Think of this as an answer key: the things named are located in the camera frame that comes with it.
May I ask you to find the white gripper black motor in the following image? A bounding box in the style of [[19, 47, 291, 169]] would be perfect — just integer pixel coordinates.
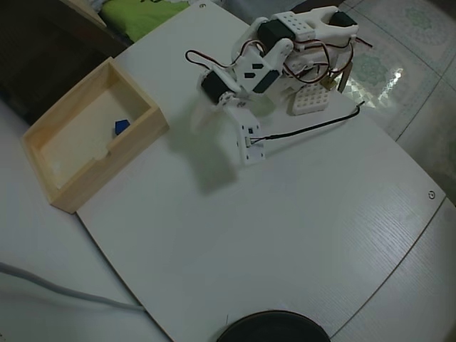
[[188, 66, 251, 135]]

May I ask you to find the brass and wood clamp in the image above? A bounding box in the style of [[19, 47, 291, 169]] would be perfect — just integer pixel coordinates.
[[322, 62, 353, 94]]

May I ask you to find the light wooden open box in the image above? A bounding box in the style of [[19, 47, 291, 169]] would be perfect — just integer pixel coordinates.
[[21, 56, 170, 214]]

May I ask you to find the thick grey cable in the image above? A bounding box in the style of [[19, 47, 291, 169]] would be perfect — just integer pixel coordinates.
[[0, 261, 147, 314]]

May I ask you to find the red looped servo wire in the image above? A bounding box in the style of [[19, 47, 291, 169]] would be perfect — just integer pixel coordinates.
[[184, 49, 236, 71]]

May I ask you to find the red servo wire bundle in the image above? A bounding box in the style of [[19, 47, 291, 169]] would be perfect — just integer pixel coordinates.
[[291, 35, 373, 83]]

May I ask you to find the bright green cloth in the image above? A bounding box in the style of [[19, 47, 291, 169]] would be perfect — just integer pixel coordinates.
[[98, 0, 190, 42]]

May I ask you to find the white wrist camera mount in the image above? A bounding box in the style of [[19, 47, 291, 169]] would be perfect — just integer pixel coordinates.
[[223, 103, 267, 167]]

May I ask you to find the black round object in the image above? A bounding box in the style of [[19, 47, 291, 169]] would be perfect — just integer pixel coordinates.
[[216, 310, 332, 342]]

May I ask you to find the white perforated base plate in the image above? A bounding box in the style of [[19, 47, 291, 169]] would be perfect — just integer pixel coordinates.
[[286, 83, 331, 117]]

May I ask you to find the small blue cube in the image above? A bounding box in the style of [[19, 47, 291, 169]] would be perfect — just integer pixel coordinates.
[[113, 119, 131, 137]]

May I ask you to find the dark brown wooden furniture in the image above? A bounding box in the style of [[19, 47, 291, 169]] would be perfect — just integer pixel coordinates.
[[0, 0, 135, 125]]

